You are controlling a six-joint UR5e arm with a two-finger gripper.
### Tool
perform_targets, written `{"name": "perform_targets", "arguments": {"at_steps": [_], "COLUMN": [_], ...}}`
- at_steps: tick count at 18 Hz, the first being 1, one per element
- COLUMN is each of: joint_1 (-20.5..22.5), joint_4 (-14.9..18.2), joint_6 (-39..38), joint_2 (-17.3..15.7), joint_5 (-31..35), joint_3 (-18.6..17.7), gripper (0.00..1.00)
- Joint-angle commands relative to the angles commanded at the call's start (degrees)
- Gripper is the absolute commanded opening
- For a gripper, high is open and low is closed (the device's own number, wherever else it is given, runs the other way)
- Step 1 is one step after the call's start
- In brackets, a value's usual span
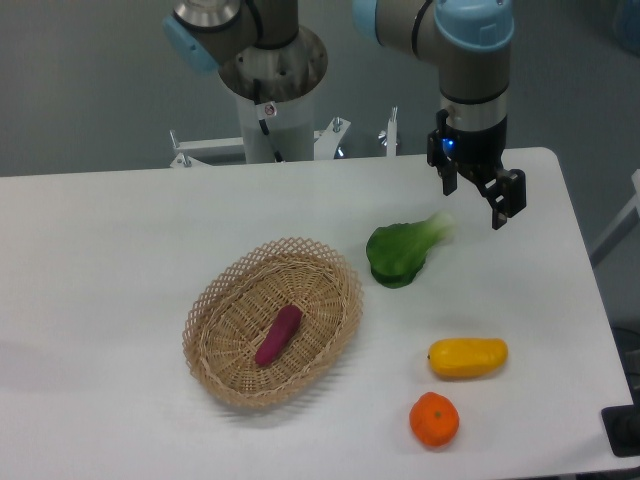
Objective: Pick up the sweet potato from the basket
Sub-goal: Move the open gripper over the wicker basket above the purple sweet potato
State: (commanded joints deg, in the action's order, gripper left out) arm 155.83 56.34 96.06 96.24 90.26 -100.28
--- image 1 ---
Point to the white frame at right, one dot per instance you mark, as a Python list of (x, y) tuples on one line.
[(618, 228)]

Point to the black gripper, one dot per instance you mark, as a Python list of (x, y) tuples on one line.
[(477, 157)]

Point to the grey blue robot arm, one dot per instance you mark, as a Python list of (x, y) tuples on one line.
[(269, 60)]

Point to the woven wicker basket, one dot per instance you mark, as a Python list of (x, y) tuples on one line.
[(232, 317)]

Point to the orange tangerine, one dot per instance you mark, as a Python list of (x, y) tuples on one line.
[(434, 420)]

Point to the purple sweet potato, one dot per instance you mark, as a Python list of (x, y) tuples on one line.
[(284, 327)]

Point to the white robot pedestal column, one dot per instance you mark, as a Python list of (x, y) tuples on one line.
[(277, 131)]

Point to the white metal base frame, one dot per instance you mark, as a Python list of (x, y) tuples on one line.
[(327, 144)]

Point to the yellow mango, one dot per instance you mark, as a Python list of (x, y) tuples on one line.
[(465, 358)]

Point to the green bok choy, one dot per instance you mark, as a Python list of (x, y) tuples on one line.
[(398, 252)]

